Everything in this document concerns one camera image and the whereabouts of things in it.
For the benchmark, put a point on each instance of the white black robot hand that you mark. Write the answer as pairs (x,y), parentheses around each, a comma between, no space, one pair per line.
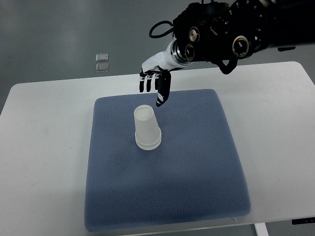
(169,60)

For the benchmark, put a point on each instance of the white paper cup carried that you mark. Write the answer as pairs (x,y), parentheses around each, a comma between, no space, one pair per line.
(147,129)

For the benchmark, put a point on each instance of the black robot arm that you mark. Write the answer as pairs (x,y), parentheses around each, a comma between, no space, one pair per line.
(223,34)

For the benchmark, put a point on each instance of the upper metal floor plate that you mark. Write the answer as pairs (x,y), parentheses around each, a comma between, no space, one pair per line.
(102,57)

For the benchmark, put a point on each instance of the white paper cup on mat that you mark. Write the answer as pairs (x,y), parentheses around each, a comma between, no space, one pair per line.
(148,147)

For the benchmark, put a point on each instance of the blue-grey textured cushion mat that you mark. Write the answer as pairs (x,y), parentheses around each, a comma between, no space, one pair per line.
(195,173)

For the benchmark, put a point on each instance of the white table leg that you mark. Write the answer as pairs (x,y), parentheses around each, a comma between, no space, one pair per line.
(261,229)

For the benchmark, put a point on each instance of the black table control panel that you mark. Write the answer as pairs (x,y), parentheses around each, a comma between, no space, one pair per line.
(303,221)

